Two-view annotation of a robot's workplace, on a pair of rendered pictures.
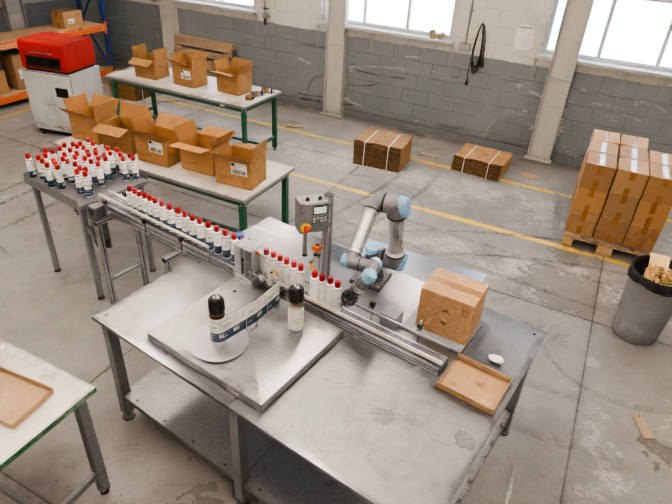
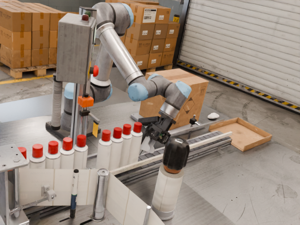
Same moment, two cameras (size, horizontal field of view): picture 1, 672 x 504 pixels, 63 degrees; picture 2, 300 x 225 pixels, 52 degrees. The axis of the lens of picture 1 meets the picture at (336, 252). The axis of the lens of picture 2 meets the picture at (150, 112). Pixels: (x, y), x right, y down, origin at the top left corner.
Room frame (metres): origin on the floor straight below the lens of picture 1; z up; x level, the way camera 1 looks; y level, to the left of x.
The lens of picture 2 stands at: (2.16, 1.06, 1.65)
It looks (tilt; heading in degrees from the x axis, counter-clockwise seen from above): 25 degrees down; 282
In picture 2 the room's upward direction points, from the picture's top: 11 degrees clockwise
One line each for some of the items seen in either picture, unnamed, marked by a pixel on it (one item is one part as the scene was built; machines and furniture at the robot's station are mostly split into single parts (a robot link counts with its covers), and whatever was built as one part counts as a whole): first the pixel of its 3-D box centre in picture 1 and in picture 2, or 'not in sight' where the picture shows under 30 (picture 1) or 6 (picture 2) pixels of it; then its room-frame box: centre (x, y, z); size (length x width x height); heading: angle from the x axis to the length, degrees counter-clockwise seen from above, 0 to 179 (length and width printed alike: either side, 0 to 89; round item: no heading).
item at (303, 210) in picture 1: (312, 213); (77, 47); (2.65, 0.14, 1.38); 0.17 x 0.10 x 0.19; 112
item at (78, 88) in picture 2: (326, 246); (81, 97); (2.67, 0.06, 1.16); 0.04 x 0.04 x 0.67; 57
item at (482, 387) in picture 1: (474, 382); (240, 132); (1.97, -0.73, 0.85); 0.30 x 0.26 x 0.04; 57
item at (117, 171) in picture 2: (353, 320); (161, 156); (2.33, -0.12, 0.91); 1.07 x 0.01 x 0.02; 57
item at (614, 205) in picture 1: (618, 192); (20, 35); (5.23, -2.91, 0.45); 1.20 x 0.84 x 0.89; 157
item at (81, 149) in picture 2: (300, 279); (79, 160); (2.58, 0.20, 0.98); 0.05 x 0.05 x 0.20
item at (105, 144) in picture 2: (314, 285); (103, 154); (2.52, 0.11, 0.98); 0.05 x 0.05 x 0.20
